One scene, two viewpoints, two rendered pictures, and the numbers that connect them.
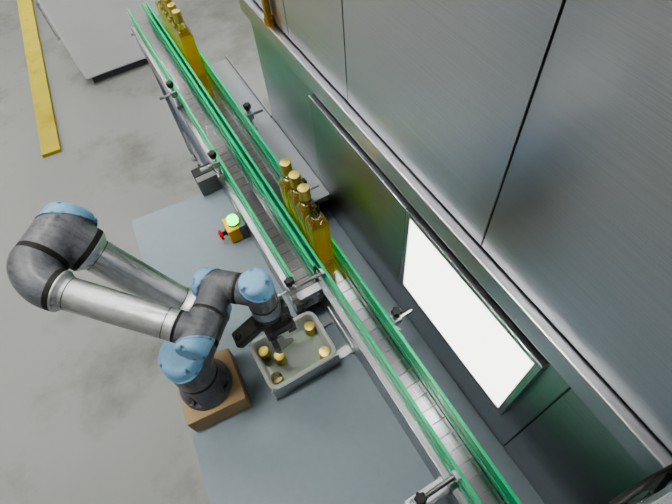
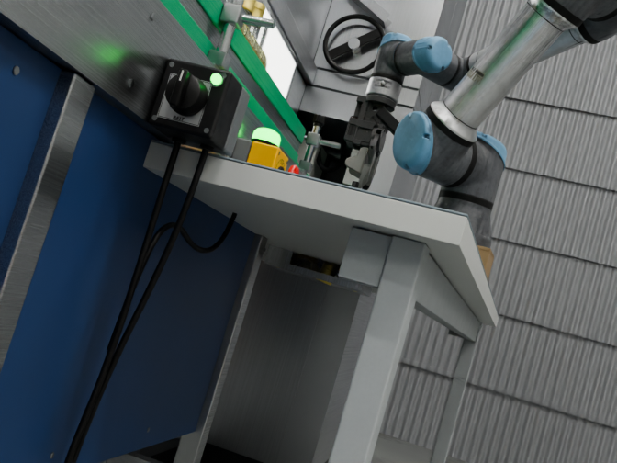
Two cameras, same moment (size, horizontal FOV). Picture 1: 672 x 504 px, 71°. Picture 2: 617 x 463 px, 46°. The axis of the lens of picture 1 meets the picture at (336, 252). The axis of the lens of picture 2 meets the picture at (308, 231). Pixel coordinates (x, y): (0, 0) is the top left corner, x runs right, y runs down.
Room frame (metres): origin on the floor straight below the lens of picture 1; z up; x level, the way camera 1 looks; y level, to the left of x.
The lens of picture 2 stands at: (1.89, 1.10, 0.61)
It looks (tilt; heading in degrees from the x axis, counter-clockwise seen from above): 6 degrees up; 217
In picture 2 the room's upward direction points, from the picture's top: 17 degrees clockwise
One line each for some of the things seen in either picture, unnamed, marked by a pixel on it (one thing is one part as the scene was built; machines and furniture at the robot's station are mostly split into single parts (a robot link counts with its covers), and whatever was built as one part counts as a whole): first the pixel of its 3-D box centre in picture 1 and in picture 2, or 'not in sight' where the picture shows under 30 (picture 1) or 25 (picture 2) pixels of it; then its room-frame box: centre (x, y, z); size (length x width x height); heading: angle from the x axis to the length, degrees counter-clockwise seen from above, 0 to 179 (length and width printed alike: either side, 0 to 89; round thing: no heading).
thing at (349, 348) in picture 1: (302, 349); not in sight; (0.56, 0.14, 0.79); 0.27 x 0.17 x 0.08; 114
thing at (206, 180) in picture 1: (206, 179); (200, 109); (1.32, 0.47, 0.79); 0.08 x 0.08 x 0.08; 24
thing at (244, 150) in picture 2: (235, 228); (258, 170); (1.06, 0.36, 0.79); 0.07 x 0.07 x 0.07; 24
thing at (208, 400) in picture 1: (201, 378); (460, 220); (0.48, 0.42, 0.88); 0.15 x 0.15 x 0.10
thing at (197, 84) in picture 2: not in sight; (183, 91); (1.37, 0.49, 0.79); 0.04 x 0.03 x 0.04; 114
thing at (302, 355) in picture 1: (294, 353); not in sight; (0.55, 0.17, 0.80); 0.22 x 0.17 x 0.09; 114
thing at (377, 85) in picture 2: (264, 305); (383, 92); (0.55, 0.19, 1.12); 0.08 x 0.08 x 0.05
